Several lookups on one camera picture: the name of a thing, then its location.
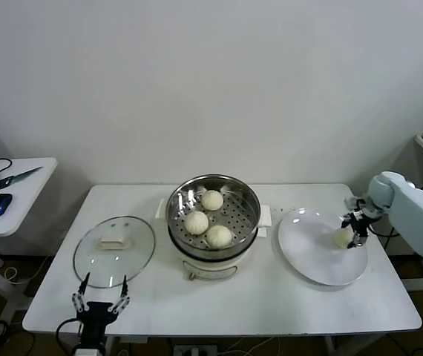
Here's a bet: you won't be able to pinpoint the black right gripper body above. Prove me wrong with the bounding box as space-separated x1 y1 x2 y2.
350 210 371 234

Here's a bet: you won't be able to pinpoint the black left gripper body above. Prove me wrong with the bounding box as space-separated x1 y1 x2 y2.
77 302 119 349

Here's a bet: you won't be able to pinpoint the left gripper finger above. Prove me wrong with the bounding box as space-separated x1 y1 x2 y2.
107 274 131 313
71 272 91 314

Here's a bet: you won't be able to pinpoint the white steamed baozi bun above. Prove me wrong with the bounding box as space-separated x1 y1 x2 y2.
333 228 353 248
200 189 224 211
206 225 234 249
184 211 209 235

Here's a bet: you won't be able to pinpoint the glass lid with cream handle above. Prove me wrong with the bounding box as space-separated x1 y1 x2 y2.
72 216 156 289

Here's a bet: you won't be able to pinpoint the perforated steel steamer basket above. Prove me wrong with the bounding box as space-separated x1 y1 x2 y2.
154 174 272 260

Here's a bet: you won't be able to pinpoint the white round plate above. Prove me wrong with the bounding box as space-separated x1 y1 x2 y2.
278 208 369 287

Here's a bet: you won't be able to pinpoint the white side table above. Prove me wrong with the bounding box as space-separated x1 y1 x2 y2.
0 158 57 323

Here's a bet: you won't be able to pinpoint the scissors with green grip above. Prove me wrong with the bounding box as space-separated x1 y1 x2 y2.
0 166 43 193

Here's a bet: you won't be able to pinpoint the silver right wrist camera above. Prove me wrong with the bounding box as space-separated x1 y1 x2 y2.
344 197 369 213

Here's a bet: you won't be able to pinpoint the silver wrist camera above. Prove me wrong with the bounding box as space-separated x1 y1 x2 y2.
344 197 369 213
70 347 106 356

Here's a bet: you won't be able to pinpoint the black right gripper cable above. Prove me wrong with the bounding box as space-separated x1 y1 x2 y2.
366 218 401 238

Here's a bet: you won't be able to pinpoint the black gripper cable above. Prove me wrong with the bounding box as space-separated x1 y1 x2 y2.
56 318 85 348
366 218 401 238

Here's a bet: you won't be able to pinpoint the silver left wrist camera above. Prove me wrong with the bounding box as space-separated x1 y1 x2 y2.
70 347 106 356

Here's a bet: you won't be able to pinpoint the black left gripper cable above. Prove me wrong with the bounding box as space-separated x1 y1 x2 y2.
56 318 85 348

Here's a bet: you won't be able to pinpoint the black floor cables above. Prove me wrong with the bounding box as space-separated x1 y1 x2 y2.
0 320 36 356

